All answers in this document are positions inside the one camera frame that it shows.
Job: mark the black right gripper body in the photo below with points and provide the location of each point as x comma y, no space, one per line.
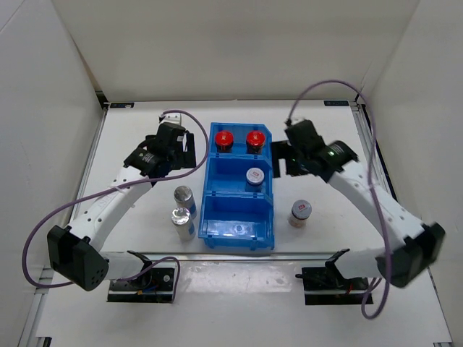
302,158

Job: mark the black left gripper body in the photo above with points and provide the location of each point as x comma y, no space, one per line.
177,159

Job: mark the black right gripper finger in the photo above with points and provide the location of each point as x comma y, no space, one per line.
281,149
276,166

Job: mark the white lid jar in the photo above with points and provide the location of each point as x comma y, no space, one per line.
300,212
254,179

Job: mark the red lid jar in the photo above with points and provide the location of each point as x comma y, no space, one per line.
224,141
255,141

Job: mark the white lid jar front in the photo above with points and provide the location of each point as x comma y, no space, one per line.
300,212

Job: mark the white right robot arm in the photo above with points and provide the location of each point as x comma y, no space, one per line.
410,245

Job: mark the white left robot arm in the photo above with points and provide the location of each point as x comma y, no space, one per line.
75,250

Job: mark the silver lid bottle rear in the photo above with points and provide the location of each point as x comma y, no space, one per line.
184,197

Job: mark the silver lid bottle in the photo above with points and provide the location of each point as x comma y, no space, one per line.
184,197
183,223

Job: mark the silver lid bottle front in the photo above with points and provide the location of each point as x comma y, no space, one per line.
183,223

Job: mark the blue bin front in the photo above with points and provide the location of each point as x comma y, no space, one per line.
241,220

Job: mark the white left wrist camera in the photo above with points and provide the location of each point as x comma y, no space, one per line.
174,118

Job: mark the aluminium frame rail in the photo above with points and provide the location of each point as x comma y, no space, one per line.
365,130

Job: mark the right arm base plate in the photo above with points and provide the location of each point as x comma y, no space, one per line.
322,290

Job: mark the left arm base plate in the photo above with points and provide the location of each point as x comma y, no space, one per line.
157,286

